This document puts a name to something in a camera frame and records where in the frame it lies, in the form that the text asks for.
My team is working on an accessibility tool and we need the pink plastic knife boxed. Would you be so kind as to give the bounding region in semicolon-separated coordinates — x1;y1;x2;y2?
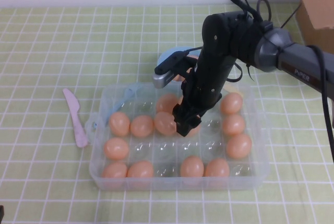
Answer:
62;88;89;148

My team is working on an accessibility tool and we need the clear plastic egg box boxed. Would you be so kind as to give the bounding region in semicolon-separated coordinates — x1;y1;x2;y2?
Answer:
85;81;270;191

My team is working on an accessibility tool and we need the light blue plastic utensil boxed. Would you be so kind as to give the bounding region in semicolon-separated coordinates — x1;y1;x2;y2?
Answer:
105;82;142;127

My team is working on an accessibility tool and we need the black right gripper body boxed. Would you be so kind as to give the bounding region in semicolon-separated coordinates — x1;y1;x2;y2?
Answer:
179;48;233;118

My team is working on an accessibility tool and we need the thick black cable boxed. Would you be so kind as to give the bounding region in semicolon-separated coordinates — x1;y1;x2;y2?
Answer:
305;44;334;164

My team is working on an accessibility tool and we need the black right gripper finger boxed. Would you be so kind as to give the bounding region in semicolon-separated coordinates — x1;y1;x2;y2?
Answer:
188;115;202;128
172;104;190;138

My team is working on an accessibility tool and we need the green checked tablecloth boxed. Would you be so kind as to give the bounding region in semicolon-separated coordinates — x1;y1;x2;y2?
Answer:
0;4;334;224

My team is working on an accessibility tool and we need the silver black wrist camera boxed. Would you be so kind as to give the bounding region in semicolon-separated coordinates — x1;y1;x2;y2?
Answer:
152;49;196;89

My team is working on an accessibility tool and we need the black looped cable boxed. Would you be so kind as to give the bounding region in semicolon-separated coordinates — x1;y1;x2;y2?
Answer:
223;0;273;24

